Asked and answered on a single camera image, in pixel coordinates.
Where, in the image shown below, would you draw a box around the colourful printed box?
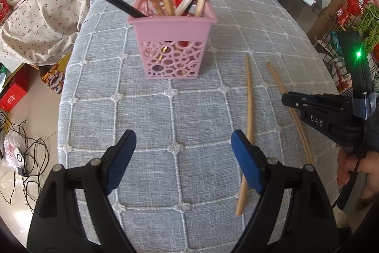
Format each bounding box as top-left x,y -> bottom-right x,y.
41,56 -> 70,93

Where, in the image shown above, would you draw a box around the small white device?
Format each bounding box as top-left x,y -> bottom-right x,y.
12,148 -> 28,167

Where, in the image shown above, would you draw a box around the black wire rack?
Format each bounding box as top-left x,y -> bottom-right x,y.
314,0 -> 379,93

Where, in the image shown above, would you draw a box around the floral print cloth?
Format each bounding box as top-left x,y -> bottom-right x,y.
0,0 -> 91,65

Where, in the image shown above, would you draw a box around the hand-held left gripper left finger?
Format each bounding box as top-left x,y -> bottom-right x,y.
27,129 -> 137,253

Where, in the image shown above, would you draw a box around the green leafy vegetables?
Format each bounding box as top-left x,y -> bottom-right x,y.
357,2 -> 379,49

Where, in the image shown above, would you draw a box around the red box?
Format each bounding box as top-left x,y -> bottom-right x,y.
0,83 -> 30,111

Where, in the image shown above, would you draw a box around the grey checked tablecloth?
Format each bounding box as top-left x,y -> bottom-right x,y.
58,0 -> 341,253

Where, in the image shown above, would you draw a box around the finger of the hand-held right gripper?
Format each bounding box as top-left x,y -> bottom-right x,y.
281,92 -> 319,111
304,93 -> 355,107

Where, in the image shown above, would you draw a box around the brown cardboard box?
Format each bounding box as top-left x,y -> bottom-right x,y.
306,0 -> 348,37

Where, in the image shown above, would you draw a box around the pink perforated utensil basket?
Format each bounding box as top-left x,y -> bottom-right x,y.
127,0 -> 218,81

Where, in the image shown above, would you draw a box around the person's right hand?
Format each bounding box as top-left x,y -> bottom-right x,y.
336,149 -> 379,206

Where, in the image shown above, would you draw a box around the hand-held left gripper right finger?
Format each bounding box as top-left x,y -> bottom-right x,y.
229,129 -> 341,253

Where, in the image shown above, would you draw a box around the black cables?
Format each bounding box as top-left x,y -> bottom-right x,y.
0,111 -> 49,206

